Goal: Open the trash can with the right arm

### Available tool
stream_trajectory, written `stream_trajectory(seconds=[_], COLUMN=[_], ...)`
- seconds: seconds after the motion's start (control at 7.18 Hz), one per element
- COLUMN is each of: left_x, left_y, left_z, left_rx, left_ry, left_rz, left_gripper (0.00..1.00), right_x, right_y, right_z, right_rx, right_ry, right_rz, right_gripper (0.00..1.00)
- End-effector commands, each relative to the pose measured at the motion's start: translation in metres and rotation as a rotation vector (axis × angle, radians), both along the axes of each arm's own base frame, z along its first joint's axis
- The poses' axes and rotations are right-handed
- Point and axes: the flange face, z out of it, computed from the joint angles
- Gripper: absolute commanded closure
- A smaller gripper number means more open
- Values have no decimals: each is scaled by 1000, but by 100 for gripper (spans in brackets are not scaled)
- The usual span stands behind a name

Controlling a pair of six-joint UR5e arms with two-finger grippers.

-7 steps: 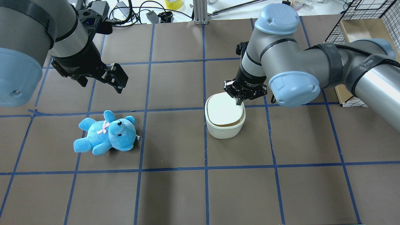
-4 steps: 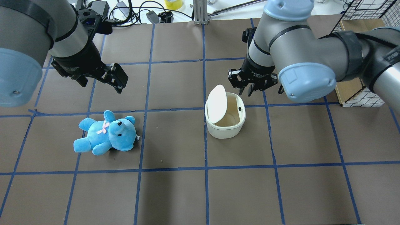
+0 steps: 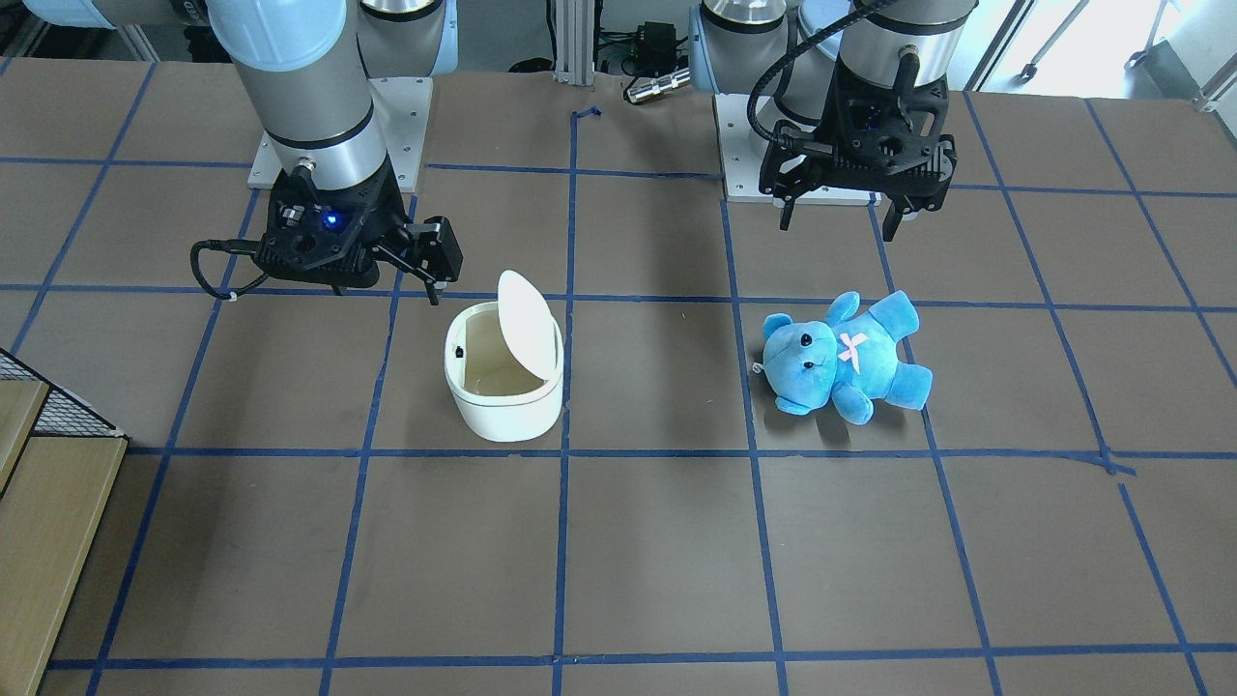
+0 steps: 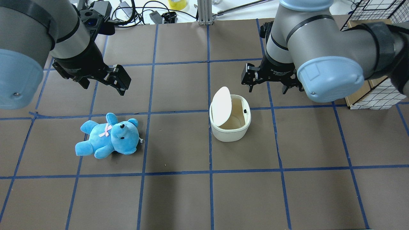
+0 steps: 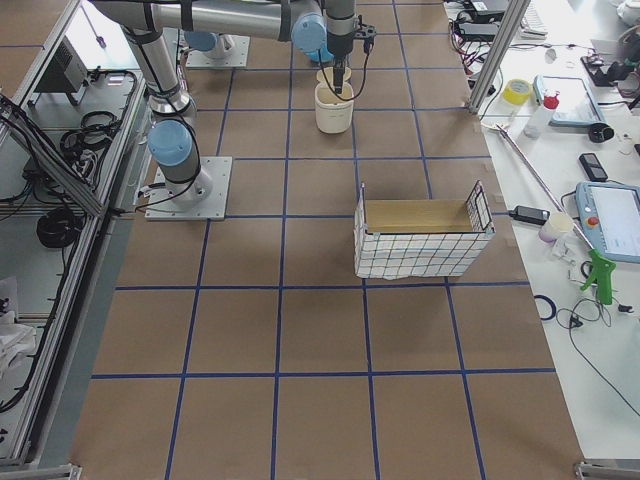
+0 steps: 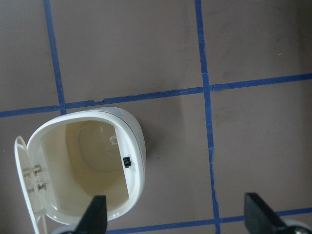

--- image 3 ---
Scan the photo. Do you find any white trash can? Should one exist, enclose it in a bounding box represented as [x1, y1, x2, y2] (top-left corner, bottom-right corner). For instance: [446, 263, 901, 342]
[445, 269, 565, 443]

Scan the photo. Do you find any aluminium frame post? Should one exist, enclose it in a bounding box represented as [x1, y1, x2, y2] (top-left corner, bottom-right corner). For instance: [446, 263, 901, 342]
[547, 1, 601, 88]

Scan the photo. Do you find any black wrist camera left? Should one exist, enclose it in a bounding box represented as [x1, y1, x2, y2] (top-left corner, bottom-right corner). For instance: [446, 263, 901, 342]
[823, 52, 948, 173]

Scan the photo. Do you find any blue teddy bear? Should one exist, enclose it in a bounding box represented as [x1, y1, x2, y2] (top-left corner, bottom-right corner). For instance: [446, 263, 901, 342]
[752, 291, 934, 424]

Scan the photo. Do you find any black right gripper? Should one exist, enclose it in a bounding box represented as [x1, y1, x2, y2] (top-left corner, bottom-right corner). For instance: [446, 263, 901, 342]
[357, 159, 464, 305]

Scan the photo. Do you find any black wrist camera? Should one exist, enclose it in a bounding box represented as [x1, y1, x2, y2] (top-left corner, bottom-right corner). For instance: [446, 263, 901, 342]
[823, 52, 948, 173]
[189, 173, 377, 300]

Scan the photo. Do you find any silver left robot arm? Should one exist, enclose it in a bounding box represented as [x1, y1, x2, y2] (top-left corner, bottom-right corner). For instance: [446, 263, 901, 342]
[688, 1, 976, 241]

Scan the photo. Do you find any wire grid storage box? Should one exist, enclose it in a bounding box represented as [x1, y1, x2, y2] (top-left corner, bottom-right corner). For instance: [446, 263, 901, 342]
[1, 351, 129, 695]

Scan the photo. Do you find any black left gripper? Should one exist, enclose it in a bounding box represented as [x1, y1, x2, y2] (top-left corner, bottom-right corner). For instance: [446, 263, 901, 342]
[757, 122, 957, 244]

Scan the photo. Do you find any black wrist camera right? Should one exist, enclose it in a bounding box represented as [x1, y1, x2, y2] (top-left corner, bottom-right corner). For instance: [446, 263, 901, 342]
[189, 173, 377, 300]

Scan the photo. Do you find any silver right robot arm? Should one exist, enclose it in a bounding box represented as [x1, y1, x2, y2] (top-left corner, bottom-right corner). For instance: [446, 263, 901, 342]
[27, 1, 464, 305]

